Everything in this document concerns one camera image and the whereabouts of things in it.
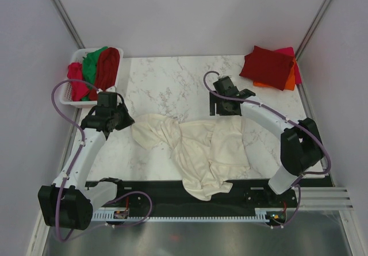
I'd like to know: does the white t shirt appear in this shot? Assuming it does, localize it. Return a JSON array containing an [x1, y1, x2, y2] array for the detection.
[[132, 114, 250, 201]]

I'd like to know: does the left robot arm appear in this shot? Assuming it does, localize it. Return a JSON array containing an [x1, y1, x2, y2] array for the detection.
[[38, 91, 135, 230]]

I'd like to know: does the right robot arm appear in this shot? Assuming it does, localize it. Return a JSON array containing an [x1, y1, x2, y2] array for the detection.
[[208, 77, 326, 207]]

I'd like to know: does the crimson pink t shirt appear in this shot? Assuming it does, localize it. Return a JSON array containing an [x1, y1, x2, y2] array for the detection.
[[67, 62, 90, 102]]

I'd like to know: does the green t shirt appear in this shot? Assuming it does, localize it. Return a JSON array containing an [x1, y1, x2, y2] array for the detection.
[[82, 47, 108, 85]]

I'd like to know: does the folded orange t shirt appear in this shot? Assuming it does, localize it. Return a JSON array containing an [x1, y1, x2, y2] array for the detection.
[[253, 59, 296, 91]]

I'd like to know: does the folded pink t shirt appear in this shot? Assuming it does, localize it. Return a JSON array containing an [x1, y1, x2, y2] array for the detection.
[[275, 47, 302, 90]]

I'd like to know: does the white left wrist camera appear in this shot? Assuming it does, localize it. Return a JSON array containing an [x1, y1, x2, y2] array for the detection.
[[105, 86, 117, 93]]

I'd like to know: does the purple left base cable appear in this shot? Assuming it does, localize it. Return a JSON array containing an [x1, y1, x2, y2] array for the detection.
[[105, 191, 153, 230]]

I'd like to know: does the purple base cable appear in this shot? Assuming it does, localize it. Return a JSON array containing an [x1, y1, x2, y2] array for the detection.
[[264, 185, 302, 230], [105, 191, 153, 230]]

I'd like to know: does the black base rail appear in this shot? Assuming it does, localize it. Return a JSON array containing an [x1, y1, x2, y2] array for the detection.
[[103, 178, 297, 217]]

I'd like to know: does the white cable duct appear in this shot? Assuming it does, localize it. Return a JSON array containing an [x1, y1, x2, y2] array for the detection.
[[91, 207, 288, 224]]

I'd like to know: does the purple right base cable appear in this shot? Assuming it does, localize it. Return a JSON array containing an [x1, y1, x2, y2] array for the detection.
[[264, 185, 302, 230]]

